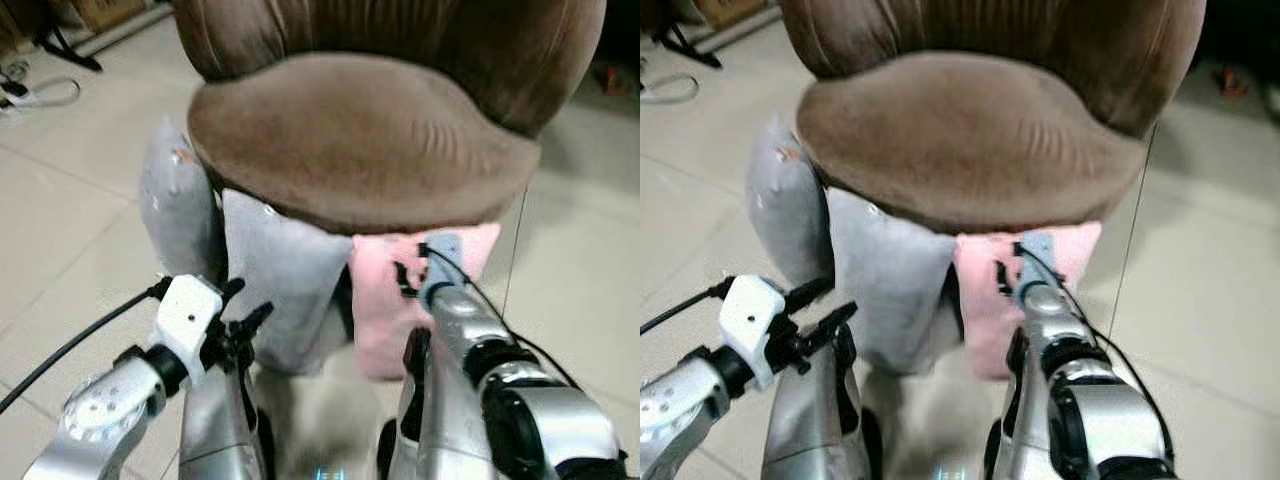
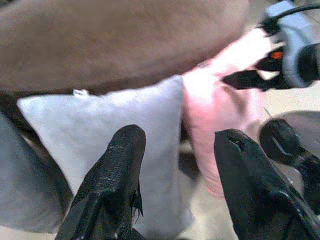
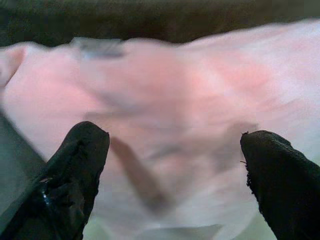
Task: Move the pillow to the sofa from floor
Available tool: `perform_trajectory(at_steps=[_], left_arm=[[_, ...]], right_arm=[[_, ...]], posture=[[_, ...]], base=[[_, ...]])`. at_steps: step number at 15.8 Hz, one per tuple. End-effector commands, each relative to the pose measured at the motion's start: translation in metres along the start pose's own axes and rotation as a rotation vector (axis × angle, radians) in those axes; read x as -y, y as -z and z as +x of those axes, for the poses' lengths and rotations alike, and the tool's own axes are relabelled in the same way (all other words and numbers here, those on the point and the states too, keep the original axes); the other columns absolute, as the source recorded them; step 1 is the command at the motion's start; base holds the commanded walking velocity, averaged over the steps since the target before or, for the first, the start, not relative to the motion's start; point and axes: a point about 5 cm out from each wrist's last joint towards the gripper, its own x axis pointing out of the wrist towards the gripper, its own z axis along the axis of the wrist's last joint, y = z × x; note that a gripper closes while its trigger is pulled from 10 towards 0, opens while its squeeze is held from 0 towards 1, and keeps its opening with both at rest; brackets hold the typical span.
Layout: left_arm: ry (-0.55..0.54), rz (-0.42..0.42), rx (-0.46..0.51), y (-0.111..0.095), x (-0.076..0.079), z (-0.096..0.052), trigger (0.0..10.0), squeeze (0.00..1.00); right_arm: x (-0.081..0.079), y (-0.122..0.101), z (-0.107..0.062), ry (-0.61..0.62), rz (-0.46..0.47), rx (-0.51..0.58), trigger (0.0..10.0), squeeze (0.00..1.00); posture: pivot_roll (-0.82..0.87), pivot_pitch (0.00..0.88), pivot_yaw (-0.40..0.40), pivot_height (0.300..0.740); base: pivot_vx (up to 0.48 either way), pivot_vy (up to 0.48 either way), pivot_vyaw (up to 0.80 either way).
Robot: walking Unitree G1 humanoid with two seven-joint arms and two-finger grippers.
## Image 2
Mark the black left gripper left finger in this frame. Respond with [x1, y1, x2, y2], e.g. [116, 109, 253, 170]
[56, 124, 147, 240]

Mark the brown velvet sofa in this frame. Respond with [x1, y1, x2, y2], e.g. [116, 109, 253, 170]
[0, 0, 252, 131]

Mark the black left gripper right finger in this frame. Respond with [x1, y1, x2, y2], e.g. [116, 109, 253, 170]
[214, 128, 320, 240]

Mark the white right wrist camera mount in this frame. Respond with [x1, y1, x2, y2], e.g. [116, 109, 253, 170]
[264, 0, 320, 88]

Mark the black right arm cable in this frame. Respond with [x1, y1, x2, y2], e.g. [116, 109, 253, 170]
[257, 3, 320, 35]

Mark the grey pillow with orange tag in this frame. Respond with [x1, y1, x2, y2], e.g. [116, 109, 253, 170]
[0, 112, 73, 235]

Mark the grey pillow with white tag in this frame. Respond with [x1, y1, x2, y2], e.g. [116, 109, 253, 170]
[16, 74, 197, 240]

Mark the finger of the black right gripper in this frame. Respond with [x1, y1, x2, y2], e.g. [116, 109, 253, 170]
[221, 69, 283, 92]

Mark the pink pillow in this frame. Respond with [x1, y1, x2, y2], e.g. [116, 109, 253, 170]
[181, 27, 283, 201]

